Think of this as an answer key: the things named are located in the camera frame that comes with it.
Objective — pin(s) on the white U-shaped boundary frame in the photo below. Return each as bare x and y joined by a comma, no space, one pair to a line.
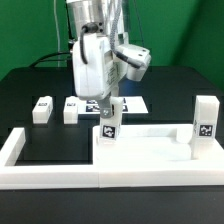
13,176

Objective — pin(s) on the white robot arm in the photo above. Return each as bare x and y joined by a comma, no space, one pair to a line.
75,20

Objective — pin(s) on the white desk tabletop tray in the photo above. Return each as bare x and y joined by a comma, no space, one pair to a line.
148,148

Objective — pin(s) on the fiducial marker base plate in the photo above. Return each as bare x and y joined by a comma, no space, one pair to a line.
131,105

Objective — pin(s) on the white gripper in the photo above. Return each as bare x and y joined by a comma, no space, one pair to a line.
96,79

